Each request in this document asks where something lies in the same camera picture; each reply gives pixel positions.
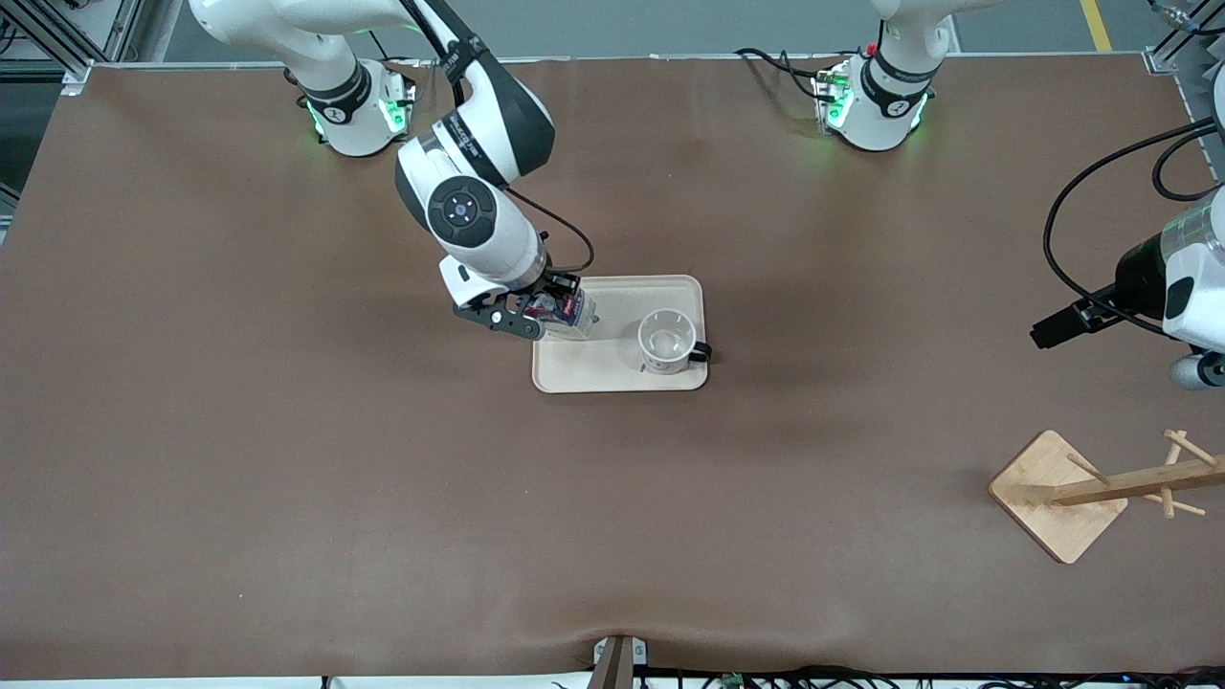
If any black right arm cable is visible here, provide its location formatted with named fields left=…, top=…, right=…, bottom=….
left=502, top=185, right=596, bottom=274

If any white smiley cup black handle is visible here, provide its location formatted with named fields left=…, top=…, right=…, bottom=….
left=637, top=308, right=713, bottom=375

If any brown table cover mat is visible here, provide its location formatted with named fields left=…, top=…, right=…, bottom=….
left=0, top=56, right=1225, bottom=682

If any beige tray with bear print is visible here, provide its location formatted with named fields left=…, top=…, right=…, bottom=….
left=532, top=276, right=709, bottom=394

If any wooden mug rack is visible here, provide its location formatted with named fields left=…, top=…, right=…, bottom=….
left=988, top=429, right=1225, bottom=566

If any blue milk carton green cap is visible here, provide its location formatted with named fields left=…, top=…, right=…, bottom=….
left=531, top=292, right=597, bottom=345

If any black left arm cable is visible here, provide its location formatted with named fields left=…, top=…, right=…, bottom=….
left=1043, top=117, right=1225, bottom=336

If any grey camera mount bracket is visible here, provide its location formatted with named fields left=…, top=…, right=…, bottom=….
left=591, top=634, right=649, bottom=689

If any black base cable bundle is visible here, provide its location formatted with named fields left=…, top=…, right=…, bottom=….
left=734, top=46, right=835, bottom=108

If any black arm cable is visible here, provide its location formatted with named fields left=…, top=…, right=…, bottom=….
left=1043, top=117, right=1225, bottom=336
left=502, top=185, right=596, bottom=274

